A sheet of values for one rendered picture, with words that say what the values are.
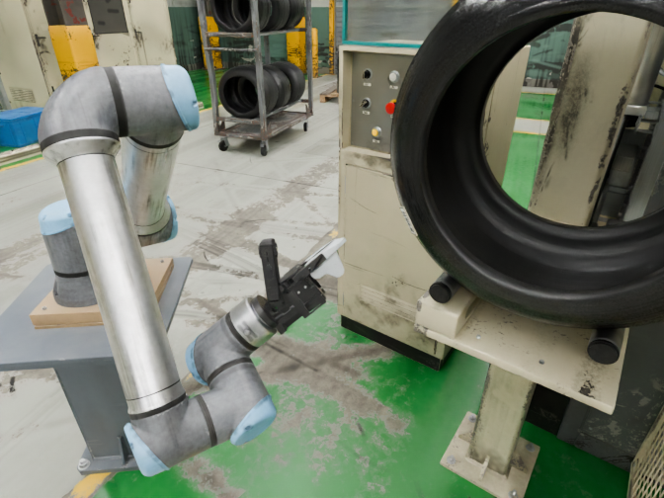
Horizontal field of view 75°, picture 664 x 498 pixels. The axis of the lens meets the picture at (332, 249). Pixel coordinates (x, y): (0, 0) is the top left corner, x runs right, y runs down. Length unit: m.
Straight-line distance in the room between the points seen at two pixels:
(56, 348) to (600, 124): 1.40
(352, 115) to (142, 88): 1.05
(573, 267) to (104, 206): 0.88
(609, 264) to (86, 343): 1.26
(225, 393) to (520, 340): 0.58
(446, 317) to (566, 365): 0.23
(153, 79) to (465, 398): 1.60
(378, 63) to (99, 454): 1.66
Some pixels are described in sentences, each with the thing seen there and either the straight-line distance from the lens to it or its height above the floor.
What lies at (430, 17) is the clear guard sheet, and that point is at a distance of 1.53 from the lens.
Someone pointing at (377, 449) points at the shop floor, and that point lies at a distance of 1.71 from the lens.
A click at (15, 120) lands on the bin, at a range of 6.08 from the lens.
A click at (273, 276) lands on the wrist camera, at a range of 0.80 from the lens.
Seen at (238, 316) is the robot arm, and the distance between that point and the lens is 0.82.
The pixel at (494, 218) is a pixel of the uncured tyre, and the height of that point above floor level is 0.97.
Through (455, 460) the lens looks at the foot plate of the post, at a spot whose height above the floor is 0.02.
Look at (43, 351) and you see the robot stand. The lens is 1.38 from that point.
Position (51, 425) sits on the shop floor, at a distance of 2.06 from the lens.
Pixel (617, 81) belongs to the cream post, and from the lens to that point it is 1.05.
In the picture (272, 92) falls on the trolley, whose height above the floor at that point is 0.63.
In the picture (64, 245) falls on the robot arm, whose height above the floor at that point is 0.83.
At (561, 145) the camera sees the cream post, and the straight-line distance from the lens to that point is 1.08.
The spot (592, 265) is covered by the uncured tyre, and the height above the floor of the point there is 0.93.
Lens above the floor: 1.38
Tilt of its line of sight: 29 degrees down
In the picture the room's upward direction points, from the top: straight up
